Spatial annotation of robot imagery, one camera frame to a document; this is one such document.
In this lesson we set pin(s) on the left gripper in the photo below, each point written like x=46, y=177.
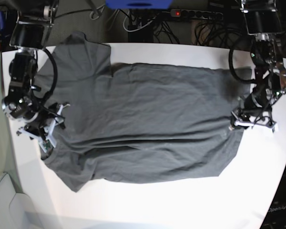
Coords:
x=252, y=116

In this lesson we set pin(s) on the black power strip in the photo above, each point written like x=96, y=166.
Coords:
x=196, y=14

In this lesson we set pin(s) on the dark grey t-shirt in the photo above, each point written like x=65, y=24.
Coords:
x=139, y=123

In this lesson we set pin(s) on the grey chair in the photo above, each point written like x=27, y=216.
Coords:
x=16, y=209

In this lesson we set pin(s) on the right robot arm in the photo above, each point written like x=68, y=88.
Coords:
x=32, y=30

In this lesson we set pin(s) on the blue box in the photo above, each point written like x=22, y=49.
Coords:
x=138, y=4

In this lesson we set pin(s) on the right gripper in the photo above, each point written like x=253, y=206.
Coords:
x=42, y=125

